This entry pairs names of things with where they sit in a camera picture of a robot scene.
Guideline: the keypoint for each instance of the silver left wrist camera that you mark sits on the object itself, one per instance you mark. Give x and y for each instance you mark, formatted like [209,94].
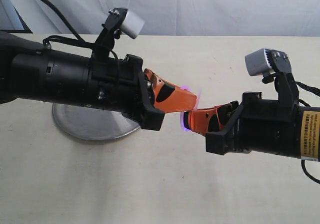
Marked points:
[130,23]

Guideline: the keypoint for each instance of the white backdrop cloth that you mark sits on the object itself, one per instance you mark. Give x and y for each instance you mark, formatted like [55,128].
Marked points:
[202,17]

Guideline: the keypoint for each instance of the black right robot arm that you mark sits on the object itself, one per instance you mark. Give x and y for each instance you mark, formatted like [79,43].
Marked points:
[309,133]

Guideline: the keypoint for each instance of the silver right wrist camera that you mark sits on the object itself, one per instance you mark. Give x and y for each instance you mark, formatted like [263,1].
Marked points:
[267,63]

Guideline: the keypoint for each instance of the pink plastic straw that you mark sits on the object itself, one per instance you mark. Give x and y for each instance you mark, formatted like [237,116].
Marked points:
[194,95]

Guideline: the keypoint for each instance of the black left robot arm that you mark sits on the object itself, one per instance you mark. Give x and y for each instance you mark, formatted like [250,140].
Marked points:
[33,70]

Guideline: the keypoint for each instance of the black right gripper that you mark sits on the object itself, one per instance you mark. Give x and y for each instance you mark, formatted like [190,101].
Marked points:
[257,124]

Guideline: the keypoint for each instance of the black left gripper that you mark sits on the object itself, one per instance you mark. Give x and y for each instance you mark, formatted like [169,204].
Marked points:
[122,86]

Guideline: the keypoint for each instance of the round steel plate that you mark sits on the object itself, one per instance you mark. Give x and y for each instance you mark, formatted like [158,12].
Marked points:
[92,124]

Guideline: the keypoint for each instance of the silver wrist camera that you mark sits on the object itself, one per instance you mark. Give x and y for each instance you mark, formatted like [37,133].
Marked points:
[267,63]
[130,23]

